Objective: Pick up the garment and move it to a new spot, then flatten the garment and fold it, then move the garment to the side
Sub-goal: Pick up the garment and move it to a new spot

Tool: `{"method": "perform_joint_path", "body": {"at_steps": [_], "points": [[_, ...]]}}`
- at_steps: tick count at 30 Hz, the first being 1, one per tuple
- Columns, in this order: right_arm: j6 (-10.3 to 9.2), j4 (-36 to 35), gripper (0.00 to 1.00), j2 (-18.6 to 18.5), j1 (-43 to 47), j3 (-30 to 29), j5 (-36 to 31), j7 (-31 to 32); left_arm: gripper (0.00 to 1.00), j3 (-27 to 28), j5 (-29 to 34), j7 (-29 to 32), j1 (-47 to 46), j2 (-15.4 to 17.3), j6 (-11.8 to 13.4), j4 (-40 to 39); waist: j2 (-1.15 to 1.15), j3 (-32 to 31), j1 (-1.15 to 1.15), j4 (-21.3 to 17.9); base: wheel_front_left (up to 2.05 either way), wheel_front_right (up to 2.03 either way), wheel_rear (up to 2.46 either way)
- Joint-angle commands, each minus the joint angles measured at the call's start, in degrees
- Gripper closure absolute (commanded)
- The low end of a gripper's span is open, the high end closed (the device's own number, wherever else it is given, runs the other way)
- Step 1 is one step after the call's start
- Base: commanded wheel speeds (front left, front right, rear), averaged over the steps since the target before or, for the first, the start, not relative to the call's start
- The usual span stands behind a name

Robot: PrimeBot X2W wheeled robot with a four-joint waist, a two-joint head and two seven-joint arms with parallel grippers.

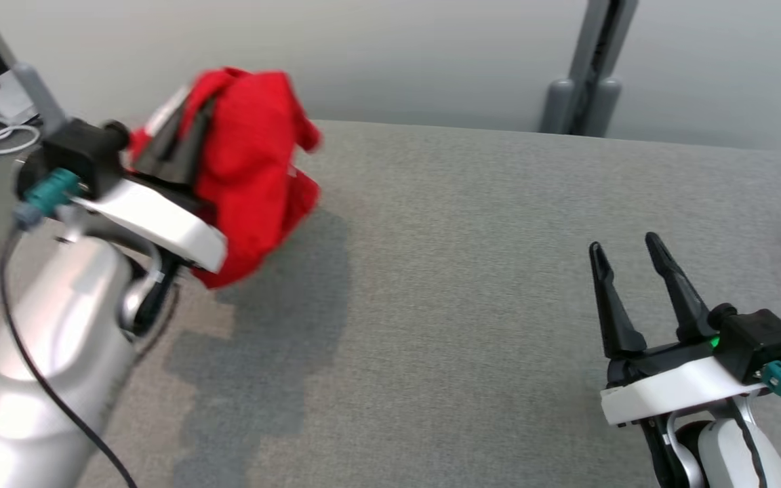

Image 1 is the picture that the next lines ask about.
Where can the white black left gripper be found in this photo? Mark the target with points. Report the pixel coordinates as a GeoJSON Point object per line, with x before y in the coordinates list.
{"type": "Point", "coordinates": [160, 224]}

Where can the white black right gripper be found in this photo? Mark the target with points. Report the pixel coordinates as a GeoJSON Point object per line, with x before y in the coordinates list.
{"type": "Point", "coordinates": [668, 390]}

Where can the red shorts with white stripes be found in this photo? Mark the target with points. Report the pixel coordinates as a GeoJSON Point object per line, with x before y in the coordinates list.
{"type": "Point", "coordinates": [255, 156]}

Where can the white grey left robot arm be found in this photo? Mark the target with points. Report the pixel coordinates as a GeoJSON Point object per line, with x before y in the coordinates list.
{"type": "Point", "coordinates": [45, 339]}

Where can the grey metal stand leg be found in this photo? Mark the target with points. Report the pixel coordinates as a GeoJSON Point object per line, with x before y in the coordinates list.
{"type": "Point", "coordinates": [38, 95]}

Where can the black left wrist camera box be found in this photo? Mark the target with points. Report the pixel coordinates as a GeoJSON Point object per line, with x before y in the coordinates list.
{"type": "Point", "coordinates": [82, 152]}

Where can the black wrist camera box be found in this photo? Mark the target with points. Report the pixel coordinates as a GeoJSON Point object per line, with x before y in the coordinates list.
{"type": "Point", "coordinates": [756, 342]}
{"type": "Point", "coordinates": [82, 152]}

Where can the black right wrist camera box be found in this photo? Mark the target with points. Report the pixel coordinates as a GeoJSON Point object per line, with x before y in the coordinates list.
{"type": "Point", "coordinates": [756, 342]}

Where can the grey partition post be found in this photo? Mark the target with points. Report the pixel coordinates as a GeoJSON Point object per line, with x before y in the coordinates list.
{"type": "Point", "coordinates": [587, 68]}

